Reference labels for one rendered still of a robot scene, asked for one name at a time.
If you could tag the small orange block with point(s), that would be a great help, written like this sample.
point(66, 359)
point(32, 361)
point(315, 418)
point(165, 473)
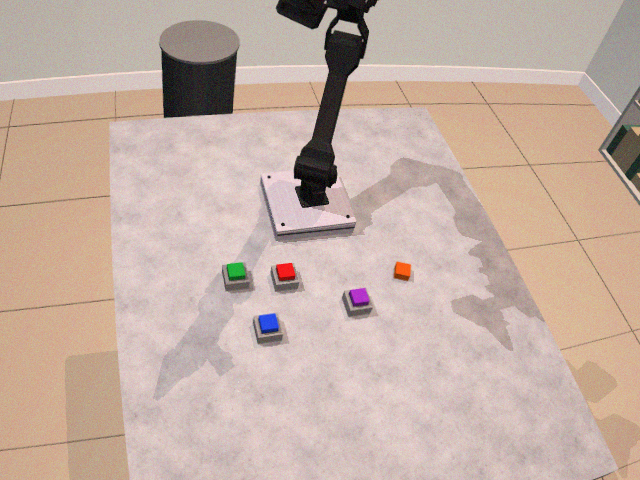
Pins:
point(402, 271)

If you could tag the red button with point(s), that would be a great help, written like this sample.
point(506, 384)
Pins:
point(284, 277)

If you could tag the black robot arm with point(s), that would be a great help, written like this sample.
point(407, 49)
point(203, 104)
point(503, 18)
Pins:
point(315, 166)

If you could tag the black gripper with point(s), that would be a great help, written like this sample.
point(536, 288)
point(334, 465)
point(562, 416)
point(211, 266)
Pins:
point(306, 12)

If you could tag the purple button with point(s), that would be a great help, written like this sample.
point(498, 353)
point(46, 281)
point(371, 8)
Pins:
point(357, 302)

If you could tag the green button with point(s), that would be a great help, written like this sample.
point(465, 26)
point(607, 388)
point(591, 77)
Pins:
point(235, 276)

